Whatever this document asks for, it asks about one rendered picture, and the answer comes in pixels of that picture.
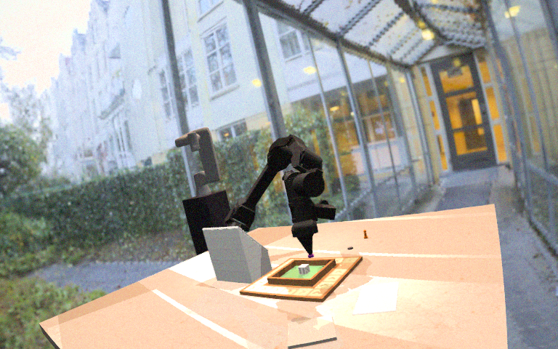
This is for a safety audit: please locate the beige die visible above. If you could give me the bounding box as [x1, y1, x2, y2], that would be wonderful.
[298, 264, 310, 275]

